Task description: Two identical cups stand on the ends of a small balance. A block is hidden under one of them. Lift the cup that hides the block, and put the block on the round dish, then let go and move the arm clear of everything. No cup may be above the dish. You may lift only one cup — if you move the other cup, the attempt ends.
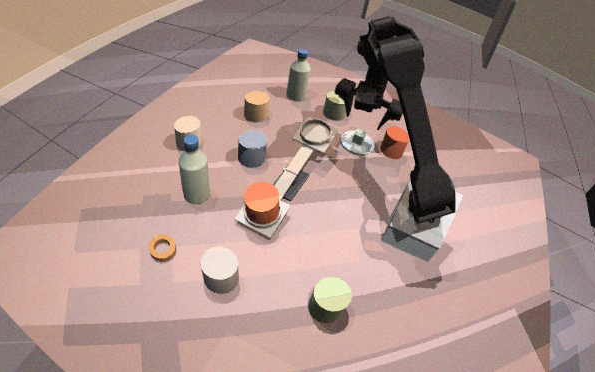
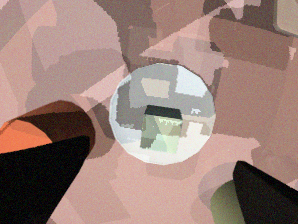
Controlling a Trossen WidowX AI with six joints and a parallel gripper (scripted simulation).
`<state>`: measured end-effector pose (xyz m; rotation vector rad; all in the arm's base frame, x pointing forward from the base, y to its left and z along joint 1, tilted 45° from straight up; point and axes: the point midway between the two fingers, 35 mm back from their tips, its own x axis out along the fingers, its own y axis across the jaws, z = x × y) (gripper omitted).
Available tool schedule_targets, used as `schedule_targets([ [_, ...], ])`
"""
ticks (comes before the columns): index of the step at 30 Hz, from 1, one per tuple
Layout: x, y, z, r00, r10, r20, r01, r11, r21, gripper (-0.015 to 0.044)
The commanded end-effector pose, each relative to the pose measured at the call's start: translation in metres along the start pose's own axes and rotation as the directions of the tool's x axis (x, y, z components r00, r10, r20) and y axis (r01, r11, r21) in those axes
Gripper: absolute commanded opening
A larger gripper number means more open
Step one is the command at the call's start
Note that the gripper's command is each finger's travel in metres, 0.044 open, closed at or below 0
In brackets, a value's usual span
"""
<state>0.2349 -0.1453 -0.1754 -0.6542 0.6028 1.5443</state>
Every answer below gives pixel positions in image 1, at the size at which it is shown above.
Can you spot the olive green cylinder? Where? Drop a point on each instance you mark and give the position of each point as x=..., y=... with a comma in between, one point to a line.
x=334, y=107

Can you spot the white round dish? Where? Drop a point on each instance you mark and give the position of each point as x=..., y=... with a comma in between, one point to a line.
x=364, y=149

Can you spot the orange ring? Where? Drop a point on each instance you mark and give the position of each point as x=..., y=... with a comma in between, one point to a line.
x=160, y=239

